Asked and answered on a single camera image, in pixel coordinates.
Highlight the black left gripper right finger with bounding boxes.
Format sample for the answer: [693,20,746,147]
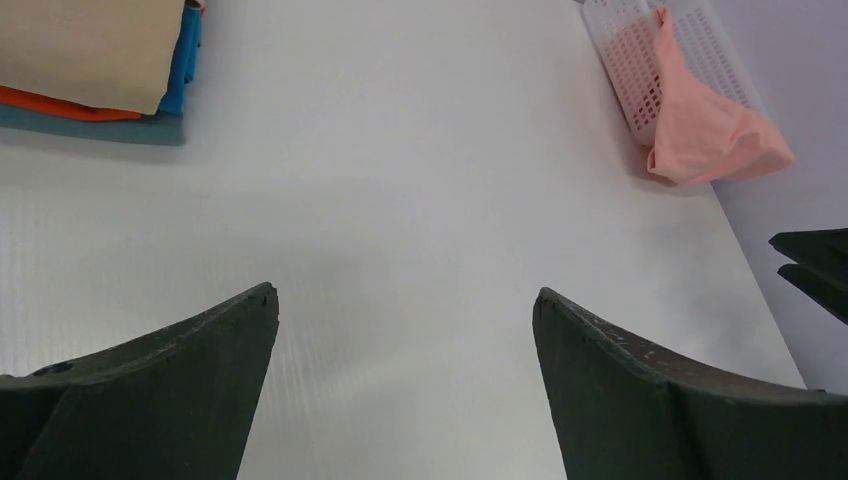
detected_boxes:
[532,288,847,479]

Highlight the beige folded t shirt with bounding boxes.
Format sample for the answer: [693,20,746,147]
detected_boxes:
[1,0,187,114]

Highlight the orange folded t shirt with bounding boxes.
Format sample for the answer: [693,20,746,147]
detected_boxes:
[1,86,142,122]

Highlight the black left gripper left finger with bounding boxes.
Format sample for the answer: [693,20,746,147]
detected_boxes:
[1,283,279,479]

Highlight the teal folded t shirt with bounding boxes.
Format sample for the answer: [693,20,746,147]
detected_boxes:
[1,105,186,146]

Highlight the white plastic basket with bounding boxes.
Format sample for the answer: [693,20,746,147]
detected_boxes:
[581,0,767,146]

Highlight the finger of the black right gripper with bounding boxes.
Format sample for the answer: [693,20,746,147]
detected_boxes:
[777,264,847,324]
[769,228,847,289]

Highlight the blue folded t shirt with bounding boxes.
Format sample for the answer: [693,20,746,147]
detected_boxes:
[158,6,204,115]

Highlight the pink t shirt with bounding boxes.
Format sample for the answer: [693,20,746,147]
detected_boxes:
[647,7,795,185]

